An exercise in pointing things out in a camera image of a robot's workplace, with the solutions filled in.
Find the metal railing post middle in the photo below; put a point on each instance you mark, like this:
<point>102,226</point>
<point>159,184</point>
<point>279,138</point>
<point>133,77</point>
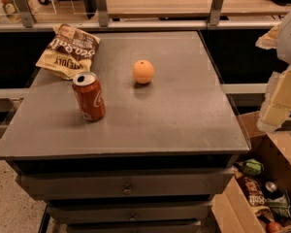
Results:
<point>102,10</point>

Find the cardboard box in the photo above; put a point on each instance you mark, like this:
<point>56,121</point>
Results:
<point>231,209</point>

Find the metal railing post left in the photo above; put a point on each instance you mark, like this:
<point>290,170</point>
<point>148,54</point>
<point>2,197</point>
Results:
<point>26,13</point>

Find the orange fruit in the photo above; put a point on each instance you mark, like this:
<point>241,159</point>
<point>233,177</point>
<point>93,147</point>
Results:
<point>143,71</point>

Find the grey drawer cabinet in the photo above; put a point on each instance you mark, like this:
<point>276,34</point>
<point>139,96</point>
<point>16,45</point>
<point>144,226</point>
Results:
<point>173,140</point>

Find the sea salt chip bag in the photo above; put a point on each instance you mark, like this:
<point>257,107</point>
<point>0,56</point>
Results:
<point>70,52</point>

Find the red coke can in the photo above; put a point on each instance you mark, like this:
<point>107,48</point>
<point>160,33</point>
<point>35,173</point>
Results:
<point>88,91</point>

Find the brown chip bag in box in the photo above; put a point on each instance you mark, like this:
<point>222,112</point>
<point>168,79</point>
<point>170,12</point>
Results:
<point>253,193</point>

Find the metal railing post right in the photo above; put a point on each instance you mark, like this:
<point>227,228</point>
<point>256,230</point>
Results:
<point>215,12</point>

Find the top drawer knob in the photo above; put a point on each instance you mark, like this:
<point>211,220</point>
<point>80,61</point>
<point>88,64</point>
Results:
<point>127,190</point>

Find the dark can in box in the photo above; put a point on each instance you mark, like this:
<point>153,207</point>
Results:
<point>270,190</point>

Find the metal railing post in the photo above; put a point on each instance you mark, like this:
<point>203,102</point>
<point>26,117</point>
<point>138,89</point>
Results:
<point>102,10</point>
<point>215,12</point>
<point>26,13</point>

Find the pale green bag in box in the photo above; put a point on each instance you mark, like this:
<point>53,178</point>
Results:
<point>281,205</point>

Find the drawer knob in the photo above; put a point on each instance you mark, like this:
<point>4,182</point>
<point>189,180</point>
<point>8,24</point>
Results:
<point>127,190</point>
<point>132,218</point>

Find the red apple in box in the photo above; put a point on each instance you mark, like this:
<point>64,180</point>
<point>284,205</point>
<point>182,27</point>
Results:
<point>273,227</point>

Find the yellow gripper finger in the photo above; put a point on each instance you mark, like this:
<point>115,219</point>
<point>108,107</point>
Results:
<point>276,108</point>
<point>269,40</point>

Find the green snack bag in box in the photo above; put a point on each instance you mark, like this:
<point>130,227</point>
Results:
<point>251,167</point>

